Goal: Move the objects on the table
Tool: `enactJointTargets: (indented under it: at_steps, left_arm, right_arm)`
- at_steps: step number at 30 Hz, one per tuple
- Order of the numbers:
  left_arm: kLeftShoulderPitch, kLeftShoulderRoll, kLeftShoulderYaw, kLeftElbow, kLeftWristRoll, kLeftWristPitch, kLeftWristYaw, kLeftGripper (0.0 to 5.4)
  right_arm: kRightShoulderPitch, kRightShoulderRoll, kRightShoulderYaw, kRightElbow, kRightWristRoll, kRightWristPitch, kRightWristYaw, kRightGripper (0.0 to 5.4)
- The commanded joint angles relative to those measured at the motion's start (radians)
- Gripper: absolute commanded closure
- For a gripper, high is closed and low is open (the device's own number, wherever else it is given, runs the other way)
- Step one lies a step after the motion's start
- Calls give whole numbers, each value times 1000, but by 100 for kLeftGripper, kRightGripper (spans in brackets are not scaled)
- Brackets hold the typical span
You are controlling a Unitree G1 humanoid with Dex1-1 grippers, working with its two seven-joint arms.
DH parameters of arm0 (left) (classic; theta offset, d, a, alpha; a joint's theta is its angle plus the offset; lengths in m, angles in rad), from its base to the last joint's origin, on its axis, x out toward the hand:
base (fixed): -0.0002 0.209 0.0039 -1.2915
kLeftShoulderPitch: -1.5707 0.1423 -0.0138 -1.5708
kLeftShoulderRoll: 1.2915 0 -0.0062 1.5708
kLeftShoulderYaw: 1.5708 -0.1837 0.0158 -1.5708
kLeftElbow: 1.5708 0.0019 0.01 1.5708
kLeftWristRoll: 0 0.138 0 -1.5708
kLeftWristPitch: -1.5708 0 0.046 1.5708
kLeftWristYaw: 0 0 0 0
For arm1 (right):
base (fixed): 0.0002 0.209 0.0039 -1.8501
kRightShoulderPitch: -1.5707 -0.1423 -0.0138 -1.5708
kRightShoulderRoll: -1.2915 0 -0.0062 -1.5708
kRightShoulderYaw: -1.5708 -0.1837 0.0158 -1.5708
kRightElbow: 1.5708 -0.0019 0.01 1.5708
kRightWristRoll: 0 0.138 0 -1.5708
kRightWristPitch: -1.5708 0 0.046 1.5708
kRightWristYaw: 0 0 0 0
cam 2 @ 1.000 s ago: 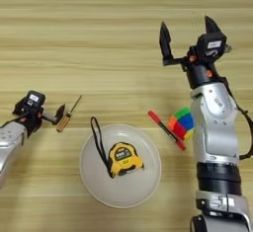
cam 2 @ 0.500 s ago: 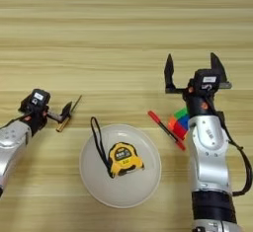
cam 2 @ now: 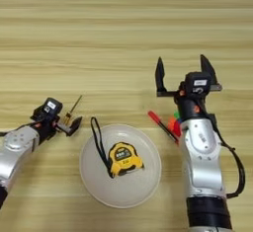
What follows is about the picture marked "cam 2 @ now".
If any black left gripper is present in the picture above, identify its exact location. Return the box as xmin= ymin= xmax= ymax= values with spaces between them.
xmin=30 ymin=112 xmax=84 ymax=145

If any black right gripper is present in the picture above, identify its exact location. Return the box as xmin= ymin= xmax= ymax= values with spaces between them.
xmin=154 ymin=53 xmax=223 ymax=122

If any small amber-handled screwdriver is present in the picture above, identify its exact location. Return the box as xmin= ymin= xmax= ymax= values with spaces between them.
xmin=62 ymin=94 xmax=84 ymax=127

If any multicoloured puzzle cube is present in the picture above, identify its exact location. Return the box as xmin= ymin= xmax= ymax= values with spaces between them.
xmin=166 ymin=110 xmax=183 ymax=139

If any red black pen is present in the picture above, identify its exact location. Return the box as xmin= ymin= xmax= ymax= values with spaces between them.
xmin=146 ymin=110 xmax=181 ymax=145

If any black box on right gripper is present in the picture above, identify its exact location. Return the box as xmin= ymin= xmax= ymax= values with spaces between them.
xmin=184 ymin=71 xmax=213 ymax=96

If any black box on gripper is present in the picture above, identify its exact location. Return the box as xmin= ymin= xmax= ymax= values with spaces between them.
xmin=184 ymin=71 xmax=213 ymax=96
xmin=32 ymin=97 xmax=64 ymax=122

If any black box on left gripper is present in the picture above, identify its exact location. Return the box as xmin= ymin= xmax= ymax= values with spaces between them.
xmin=32 ymin=97 xmax=64 ymax=122

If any yellow black tape measure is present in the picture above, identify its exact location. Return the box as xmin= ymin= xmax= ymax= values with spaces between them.
xmin=90 ymin=116 xmax=146 ymax=180

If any round white plate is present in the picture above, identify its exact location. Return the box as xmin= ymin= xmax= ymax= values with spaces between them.
xmin=78 ymin=123 xmax=163 ymax=209

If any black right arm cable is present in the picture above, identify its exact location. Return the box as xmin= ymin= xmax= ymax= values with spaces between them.
xmin=203 ymin=110 xmax=247 ymax=199

